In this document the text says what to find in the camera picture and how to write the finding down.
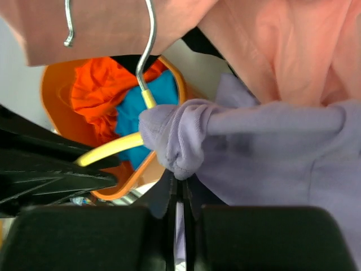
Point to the orange t shirt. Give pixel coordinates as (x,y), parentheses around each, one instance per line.
(99,86)

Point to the pink t shirt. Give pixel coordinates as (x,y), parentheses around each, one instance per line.
(303,52)

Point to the purple t shirt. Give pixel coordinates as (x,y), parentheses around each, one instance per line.
(275,154)

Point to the black t shirt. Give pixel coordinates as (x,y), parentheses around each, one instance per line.
(195,40)

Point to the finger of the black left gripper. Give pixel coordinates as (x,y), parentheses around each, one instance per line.
(22,140)
(29,179)

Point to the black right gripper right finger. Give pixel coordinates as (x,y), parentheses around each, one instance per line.
(194,197)

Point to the orange plastic basket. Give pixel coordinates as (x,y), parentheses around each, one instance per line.
(56,87)

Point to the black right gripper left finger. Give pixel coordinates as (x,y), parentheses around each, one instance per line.
(162,199)

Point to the blue t shirt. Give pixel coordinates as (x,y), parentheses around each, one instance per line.
(133,116)

